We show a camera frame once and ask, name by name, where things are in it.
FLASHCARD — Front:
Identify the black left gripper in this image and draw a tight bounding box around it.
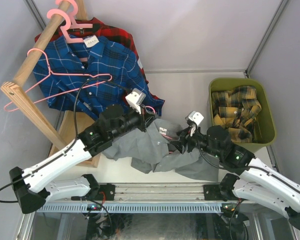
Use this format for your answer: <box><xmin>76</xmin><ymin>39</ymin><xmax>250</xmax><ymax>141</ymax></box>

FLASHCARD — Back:
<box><xmin>109</xmin><ymin>103</ymin><xmax>158</xmax><ymax>140</ymax></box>

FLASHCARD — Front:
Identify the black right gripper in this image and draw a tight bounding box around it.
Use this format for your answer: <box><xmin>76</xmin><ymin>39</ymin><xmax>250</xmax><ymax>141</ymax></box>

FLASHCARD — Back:
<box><xmin>169</xmin><ymin>124</ymin><xmax>222</xmax><ymax>160</ymax></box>

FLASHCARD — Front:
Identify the yellow plaid shirt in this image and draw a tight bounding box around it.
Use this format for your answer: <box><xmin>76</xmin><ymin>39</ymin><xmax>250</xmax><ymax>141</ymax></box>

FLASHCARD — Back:
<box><xmin>211</xmin><ymin>85</ymin><xmax>262</xmax><ymax>143</ymax></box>

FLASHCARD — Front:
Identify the pink wire hanger grey shirt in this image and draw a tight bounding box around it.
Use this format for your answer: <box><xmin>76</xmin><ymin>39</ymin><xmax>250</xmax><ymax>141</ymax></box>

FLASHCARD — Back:
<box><xmin>146</xmin><ymin>118</ymin><xmax>181</xmax><ymax>141</ymax></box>

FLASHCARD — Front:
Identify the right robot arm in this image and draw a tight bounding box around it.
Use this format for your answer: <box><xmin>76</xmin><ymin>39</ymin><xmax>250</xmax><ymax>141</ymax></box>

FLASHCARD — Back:
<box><xmin>170</xmin><ymin>125</ymin><xmax>300</xmax><ymax>230</ymax></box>

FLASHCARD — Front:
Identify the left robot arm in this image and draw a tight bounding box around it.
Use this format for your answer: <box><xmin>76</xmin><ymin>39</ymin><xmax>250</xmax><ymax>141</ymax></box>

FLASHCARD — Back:
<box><xmin>9</xmin><ymin>104</ymin><xmax>157</xmax><ymax>214</ymax></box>

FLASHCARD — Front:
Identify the blue plaid shirt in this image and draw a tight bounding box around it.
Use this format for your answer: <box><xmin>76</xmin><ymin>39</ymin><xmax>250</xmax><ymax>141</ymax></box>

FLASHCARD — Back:
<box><xmin>44</xmin><ymin>36</ymin><xmax>165</xmax><ymax>120</ymax></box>

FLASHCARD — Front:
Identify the red plaid shirt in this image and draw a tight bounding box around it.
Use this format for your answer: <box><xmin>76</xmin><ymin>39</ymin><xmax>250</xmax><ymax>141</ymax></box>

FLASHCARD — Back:
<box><xmin>34</xmin><ymin>16</ymin><xmax>166</xmax><ymax>107</ymax></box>

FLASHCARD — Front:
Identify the pink plastic hanger red shirt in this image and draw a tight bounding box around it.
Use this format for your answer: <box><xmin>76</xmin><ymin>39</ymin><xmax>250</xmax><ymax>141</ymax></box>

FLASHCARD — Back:
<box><xmin>60</xmin><ymin>0</ymin><xmax>93</xmax><ymax>30</ymax></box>

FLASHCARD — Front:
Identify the pink plastic hanger blue shirt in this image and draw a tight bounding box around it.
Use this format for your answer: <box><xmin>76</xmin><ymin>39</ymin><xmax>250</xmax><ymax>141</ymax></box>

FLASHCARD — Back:
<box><xmin>47</xmin><ymin>8</ymin><xmax>84</xmax><ymax>45</ymax></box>

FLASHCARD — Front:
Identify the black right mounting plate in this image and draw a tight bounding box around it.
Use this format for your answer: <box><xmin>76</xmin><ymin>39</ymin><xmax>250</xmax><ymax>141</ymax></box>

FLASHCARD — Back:
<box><xmin>203</xmin><ymin>184</ymin><xmax>230</xmax><ymax>201</ymax></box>

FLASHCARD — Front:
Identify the black mounting plate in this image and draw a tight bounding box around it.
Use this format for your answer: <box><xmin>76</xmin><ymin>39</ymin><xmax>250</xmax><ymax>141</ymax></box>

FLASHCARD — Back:
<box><xmin>203</xmin><ymin>184</ymin><xmax>230</xmax><ymax>201</ymax></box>
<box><xmin>88</xmin><ymin>183</ymin><xmax>116</xmax><ymax>201</ymax></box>

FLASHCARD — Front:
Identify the green plastic basket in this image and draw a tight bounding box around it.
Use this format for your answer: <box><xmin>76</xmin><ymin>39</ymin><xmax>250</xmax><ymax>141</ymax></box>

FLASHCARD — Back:
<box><xmin>208</xmin><ymin>77</ymin><xmax>277</xmax><ymax>153</ymax></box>

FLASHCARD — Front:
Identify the wooden clothes rack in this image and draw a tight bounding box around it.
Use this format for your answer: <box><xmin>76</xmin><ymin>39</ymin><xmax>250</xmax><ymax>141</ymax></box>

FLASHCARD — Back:
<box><xmin>0</xmin><ymin>0</ymin><xmax>102</xmax><ymax>169</ymax></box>

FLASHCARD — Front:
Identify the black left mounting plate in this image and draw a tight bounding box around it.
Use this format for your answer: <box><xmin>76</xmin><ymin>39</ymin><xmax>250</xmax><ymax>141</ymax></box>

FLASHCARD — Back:
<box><xmin>88</xmin><ymin>183</ymin><xmax>116</xmax><ymax>201</ymax></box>

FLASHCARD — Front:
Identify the white paper price tag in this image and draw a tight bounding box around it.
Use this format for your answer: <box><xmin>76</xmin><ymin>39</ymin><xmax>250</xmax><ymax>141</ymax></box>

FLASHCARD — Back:
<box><xmin>83</xmin><ymin>35</ymin><xmax>99</xmax><ymax>48</ymax></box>

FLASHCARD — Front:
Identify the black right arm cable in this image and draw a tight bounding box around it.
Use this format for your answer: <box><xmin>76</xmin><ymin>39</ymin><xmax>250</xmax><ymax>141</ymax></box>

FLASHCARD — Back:
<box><xmin>197</xmin><ymin>147</ymin><xmax>300</xmax><ymax>198</ymax></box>

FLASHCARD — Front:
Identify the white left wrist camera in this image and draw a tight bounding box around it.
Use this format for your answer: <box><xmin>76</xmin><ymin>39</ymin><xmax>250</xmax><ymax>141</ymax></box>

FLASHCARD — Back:
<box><xmin>125</xmin><ymin>88</ymin><xmax>146</xmax><ymax>115</ymax></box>

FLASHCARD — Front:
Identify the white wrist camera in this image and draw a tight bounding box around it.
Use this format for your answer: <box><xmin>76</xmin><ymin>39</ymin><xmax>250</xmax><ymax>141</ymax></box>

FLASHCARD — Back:
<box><xmin>125</xmin><ymin>88</ymin><xmax>146</xmax><ymax>115</ymax></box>
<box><xmin>185</xmin><ymin>110</ymin><xmax>204</xmax><ymax>135</ymax></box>

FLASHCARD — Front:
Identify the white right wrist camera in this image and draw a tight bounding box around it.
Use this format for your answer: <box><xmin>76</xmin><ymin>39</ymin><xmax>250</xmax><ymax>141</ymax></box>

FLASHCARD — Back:
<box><xmin>185</xmin><ymin>110</ymin><xmax>204</xmax><ymax>135</ymax></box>

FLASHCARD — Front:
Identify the black left camera cable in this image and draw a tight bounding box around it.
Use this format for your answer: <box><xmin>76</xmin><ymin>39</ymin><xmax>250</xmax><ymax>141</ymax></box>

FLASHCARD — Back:
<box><xmin>0</xmin><ymin>79</ymin><xmax>133</xmax><ymax>204</ymax></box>

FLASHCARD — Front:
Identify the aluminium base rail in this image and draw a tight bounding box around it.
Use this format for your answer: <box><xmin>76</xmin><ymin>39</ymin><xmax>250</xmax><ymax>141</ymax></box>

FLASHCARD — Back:
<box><xmin>110</xmin><ymin>182</ymin><xmax>225</xmax><ymax>203</ymax></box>

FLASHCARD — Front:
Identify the grey slotted cable duct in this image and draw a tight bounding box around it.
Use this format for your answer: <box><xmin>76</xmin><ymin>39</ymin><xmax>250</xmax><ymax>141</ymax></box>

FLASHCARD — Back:
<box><xmin>37</xmin><ymin>201</ymin><xmax>223</xmax><ymax>214</ymax></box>

